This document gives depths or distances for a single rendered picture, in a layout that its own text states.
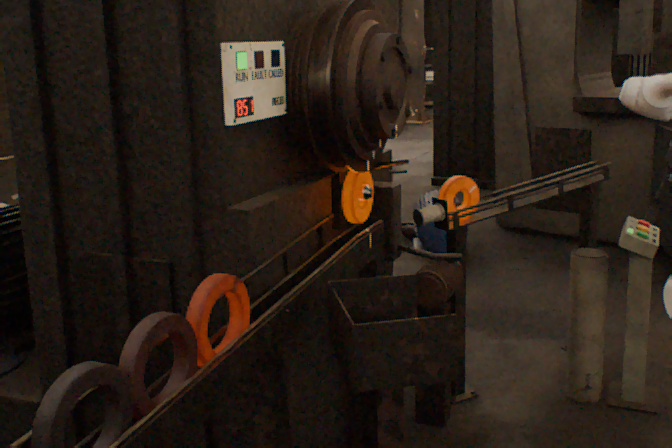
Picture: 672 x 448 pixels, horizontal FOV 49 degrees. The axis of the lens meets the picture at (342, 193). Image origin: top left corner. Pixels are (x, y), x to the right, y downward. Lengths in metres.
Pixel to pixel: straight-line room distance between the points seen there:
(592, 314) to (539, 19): 2.41
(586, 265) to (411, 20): 8.60
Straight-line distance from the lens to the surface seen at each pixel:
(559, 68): 4.60
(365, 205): 2.09
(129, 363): 1.29
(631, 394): 2.78
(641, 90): 2.40
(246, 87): 1.72
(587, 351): 2.68
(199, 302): 1.43
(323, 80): 1.83
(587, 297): 2.61
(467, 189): 2.51
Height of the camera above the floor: 1.24
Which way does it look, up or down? 12 degrees down
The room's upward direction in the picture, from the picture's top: 1 degrees counter-clockwise
